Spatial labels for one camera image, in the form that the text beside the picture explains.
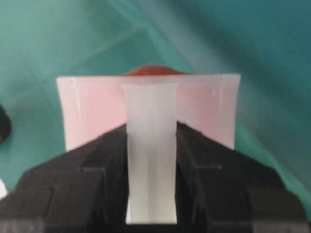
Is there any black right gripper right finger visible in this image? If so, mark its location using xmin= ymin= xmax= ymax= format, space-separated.
xmin=176 ymin=123 xmax=311 ymax=233

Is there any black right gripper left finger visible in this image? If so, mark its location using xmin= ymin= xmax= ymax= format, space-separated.
xmin=0 ymin=125 xmax=129 ymax=233

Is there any mug with black handle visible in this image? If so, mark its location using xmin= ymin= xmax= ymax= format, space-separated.
xmin=0 ymin=106 xmax=12 ymax=143

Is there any translucent pitcher with red lid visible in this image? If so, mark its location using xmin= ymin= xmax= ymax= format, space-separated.
xmin=56 ymin=71 xmax=241 ymax=224

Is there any green tablecloth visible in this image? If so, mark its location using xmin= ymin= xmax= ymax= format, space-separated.
xmin=0 ymin=0 xmax=311 ymax=211

